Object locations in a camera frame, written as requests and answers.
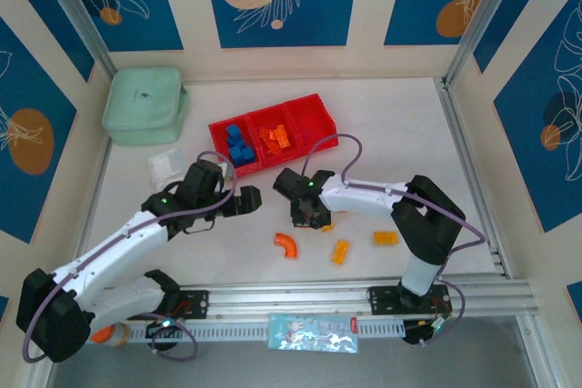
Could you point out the yellow square lego brick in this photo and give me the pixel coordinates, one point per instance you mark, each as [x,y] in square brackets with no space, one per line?
[328,227]

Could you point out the yellow long lego brick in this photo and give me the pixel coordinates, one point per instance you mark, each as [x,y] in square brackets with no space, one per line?
[340,252]
[386,238]

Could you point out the blue lego brick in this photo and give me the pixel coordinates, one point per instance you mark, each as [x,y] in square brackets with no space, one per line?
[235,141]
[233,130]
[238,162]
[247,155]
[236,152]

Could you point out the small orange lego brick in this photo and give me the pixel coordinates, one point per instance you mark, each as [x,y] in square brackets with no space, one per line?
[285,143]
[272,135]

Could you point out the orange toothed lego piece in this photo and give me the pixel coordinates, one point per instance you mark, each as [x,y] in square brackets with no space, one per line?
[269,143]

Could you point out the orange long lego brick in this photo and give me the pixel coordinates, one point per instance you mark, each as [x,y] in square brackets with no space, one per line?
[282,132]

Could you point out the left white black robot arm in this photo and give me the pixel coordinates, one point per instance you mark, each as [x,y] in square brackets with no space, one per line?
[113,247]

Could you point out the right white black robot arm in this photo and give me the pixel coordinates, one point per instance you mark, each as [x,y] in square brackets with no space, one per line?
[364,195]

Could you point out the clear plastic box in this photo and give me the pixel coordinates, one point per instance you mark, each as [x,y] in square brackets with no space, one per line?
[166,167]

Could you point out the red three-compartment bin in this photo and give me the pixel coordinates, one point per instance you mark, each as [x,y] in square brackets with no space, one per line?
[314,120]

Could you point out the mint green zip pouch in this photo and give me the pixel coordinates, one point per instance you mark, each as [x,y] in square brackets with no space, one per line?
[143,106]

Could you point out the blue printed wipes packet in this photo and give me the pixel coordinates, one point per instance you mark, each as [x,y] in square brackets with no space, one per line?
[314,332]

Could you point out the black controller board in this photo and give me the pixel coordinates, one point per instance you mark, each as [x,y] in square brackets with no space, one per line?
[420,332]
[163,331]

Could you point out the jar with orange lid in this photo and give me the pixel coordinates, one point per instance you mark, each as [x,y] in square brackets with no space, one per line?
[116,335]

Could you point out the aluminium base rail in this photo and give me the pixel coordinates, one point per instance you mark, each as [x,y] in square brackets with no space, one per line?
[291,301]

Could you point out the aluminium frame post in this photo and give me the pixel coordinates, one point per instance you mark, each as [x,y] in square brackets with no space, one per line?
[75,15]
[482,15]

